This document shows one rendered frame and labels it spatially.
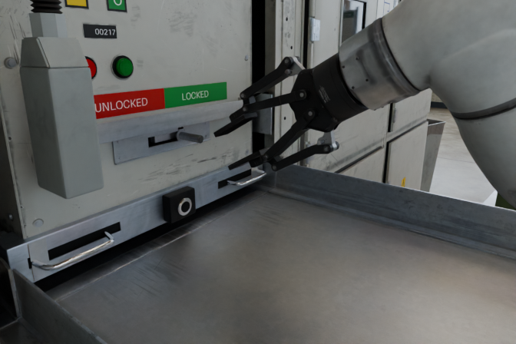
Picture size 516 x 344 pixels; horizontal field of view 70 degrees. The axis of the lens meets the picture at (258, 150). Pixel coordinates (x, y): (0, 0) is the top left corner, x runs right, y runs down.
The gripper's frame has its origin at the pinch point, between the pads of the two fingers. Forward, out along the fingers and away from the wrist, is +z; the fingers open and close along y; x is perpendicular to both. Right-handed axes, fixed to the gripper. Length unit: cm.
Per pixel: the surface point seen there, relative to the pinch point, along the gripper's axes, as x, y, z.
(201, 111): 4.1, -8.8, 9.3
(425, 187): 254, 65, 67
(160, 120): -4.8, -8.6, 9.4
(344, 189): 27.0, 15.2, 2.7
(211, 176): 8.9, 2.0, 18.8
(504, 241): 27.1, 31.8, -20.6
